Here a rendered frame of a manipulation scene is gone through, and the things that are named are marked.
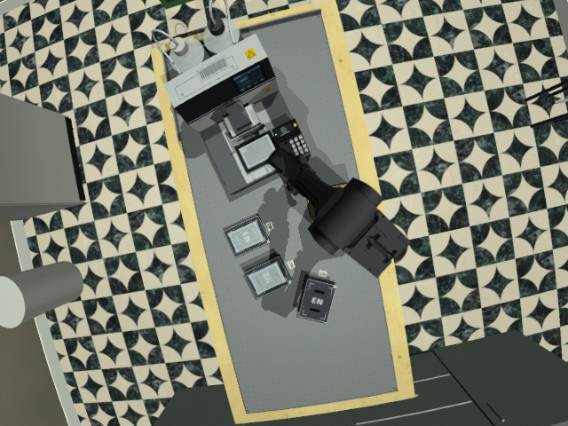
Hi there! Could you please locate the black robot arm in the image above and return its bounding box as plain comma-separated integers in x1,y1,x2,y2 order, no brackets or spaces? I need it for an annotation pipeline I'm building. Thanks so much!
267,138,411,278

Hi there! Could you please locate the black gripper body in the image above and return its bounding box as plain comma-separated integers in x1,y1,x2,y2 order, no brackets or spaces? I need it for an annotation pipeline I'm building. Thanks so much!
278,154,310,185

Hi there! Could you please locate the white plastic bottle with black cap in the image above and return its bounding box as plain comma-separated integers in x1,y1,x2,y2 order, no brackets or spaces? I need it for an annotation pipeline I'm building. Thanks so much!
203,16,243,56

